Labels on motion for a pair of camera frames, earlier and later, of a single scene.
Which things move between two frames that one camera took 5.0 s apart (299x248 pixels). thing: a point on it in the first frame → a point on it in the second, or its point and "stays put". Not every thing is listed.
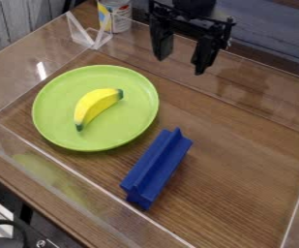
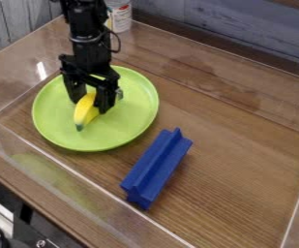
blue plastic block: x=156 y=167 stays put
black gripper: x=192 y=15 → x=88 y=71
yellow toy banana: x=93 y=104 stays put
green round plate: x=113 y=127 stays put
